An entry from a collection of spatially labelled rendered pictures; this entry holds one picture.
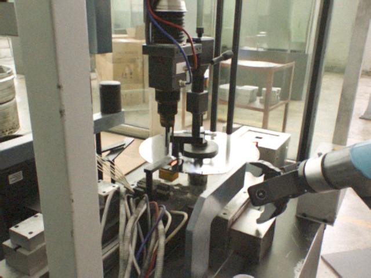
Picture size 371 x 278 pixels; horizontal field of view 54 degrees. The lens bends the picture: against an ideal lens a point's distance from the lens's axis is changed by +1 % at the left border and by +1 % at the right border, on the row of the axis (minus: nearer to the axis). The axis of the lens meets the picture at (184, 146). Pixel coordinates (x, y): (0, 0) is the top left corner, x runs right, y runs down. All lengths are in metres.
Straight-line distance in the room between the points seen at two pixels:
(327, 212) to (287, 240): 0.16
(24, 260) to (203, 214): 0.37
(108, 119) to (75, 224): 0.67
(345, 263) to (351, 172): 1.61
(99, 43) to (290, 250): 0.67
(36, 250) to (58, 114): 0.54
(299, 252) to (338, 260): 1.31
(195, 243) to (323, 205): 0.53
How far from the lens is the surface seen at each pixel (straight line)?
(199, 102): 0.87
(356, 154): 0.71
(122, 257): 0.73
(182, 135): 0.91
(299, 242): 1.03
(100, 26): 0.81
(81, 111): 0.30
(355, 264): 2.31
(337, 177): 0.73
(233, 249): 0.94
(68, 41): 0.29
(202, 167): 0.90
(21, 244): 0.82
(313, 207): 1.12
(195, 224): 0.65
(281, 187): 0.78
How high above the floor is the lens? 1.31
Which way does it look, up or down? 21 degrees down
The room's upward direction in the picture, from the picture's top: 2 degrees clockwise
